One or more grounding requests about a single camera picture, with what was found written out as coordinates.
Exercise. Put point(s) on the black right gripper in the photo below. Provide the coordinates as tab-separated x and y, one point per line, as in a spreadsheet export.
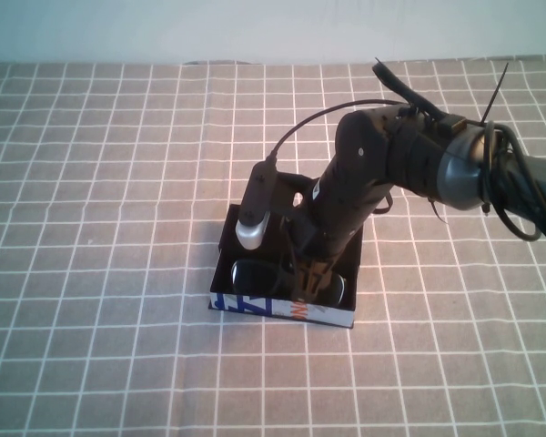
346	214

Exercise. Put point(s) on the black frame glasses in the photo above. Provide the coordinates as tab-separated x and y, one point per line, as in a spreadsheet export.
255	278

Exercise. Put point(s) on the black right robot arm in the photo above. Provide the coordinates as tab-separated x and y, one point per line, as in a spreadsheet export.
418	155

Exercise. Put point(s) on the black open cardboard box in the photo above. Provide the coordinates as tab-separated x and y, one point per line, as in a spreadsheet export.
327	316

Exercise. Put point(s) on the gray white-grid tablecloth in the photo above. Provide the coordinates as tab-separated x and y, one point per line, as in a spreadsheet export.
118	227

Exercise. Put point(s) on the black zip tie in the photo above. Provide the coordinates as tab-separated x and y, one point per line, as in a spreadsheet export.
496	93

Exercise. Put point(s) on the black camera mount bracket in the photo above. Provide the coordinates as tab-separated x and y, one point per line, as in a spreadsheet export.
286	193

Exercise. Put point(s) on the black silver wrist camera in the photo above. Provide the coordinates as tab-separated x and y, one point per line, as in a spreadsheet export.
255	205

